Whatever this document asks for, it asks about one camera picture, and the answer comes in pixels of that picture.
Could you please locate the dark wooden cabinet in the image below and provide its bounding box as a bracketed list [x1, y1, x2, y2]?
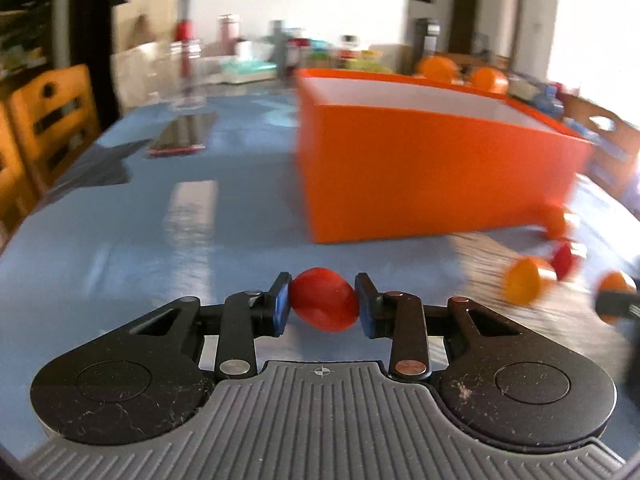
[0, 0, 110, 88]

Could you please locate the clear glass mug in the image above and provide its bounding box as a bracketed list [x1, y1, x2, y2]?
[169, 40, 209, 112]

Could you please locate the red cherry tomato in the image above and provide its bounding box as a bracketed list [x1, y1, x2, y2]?
[290, 267, 361, 334]
[550, 241, 587, 282]

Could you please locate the grey tall bottle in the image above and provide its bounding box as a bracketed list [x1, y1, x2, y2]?
[269, 20, 294, 81]

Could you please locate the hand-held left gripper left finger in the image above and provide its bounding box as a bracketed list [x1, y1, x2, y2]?
[127, 272, 293, 378]

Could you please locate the orange fruit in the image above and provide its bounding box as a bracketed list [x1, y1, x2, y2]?
[470, 66, 511, 95]
[416, 55, 462, 84]

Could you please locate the red folded umbrella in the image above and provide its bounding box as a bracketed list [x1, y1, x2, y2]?
[175, 0, 196, 43]

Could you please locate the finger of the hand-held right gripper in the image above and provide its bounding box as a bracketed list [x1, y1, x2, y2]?
[594, 289, 640, 319]

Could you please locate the pink insulated bottle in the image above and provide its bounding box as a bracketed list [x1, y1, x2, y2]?
[217, 14, 241, 57]

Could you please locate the wooden dining chair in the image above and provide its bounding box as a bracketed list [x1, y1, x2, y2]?
[0, 102, 32, 243]
[7, 64, 102, 197]
[562, 94, 640, 197]

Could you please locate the green wet wipes pack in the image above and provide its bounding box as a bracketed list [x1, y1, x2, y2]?
[220, 57, 277, 84]

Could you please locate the black smartphone in clear case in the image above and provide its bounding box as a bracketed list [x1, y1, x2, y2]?
[146, 112, 220, 159]

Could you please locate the black thermos flask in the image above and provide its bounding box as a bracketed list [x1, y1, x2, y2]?
[412, 18, 441, 61]

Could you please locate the orange rectangular box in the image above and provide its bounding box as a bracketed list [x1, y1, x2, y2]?
[294, 67, 597, 245]

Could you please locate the beige hanging bag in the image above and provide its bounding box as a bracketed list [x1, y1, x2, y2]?
[111, 0, 182, 53]

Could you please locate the orange cherry tomato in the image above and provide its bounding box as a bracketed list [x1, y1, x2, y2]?
[502, 256, 559, 306]
[540, 202, 581, 241]
[595, 271, 639, 325]

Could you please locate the blue printed tablecloth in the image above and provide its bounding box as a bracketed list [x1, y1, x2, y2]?
[0, 82, 640, 461]

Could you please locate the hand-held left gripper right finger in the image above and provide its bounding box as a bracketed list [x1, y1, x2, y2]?
[354, 272, 521, 381]

